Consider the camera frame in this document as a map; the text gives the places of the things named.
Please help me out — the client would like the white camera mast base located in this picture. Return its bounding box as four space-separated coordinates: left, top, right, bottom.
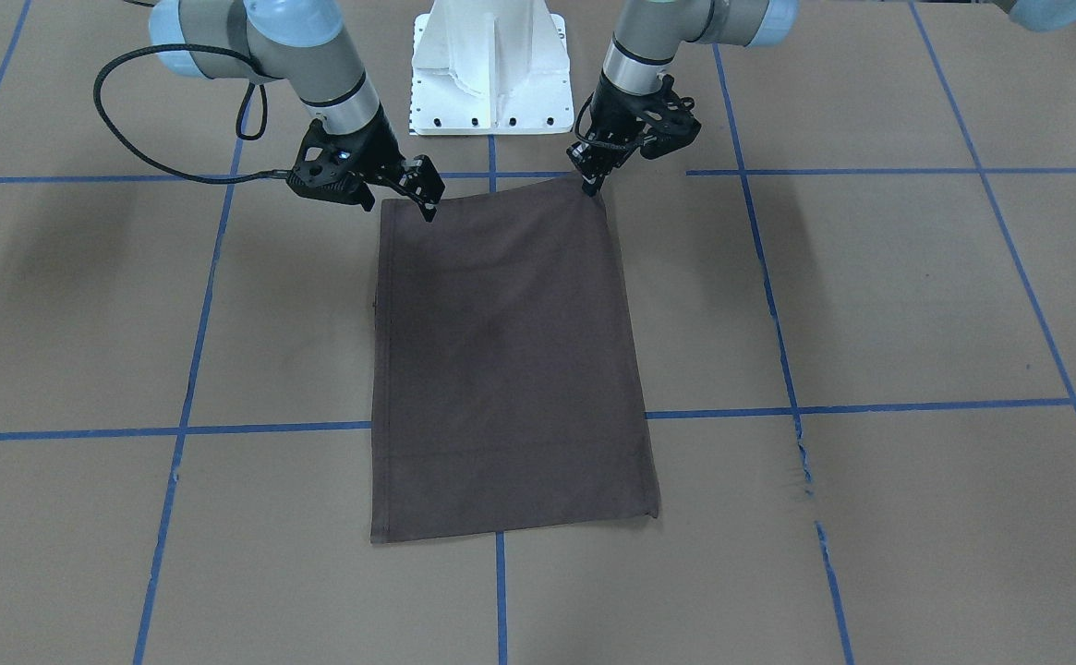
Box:
408 1 574 136

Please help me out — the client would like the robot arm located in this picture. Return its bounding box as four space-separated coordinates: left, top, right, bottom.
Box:
567 1 799 197
148 1 444 222

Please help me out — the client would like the brown t-shirt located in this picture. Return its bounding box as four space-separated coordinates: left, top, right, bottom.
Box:
371 176 660 544

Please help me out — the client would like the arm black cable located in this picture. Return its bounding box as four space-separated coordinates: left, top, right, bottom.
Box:
93 44 303 186

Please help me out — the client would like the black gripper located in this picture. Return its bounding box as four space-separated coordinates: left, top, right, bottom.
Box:
567 73 665 197
305 111 445 223

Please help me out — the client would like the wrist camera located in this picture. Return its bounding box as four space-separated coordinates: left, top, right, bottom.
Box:
285 138 376 213
637 73 700 160

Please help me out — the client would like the brown paper table cover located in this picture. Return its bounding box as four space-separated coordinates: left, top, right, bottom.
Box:
0 0 1076 665

